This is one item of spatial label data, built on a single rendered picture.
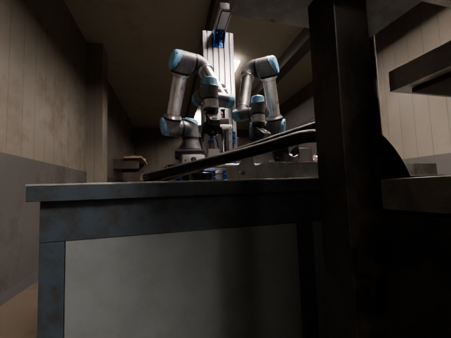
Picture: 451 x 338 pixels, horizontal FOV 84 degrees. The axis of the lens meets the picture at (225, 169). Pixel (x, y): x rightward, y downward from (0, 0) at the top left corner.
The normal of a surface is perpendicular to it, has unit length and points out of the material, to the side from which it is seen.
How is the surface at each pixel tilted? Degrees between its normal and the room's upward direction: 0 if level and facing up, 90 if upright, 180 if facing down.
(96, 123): 90
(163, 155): 90
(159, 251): 90
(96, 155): 90
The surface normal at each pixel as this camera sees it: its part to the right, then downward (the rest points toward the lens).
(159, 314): 0.27, -0.08
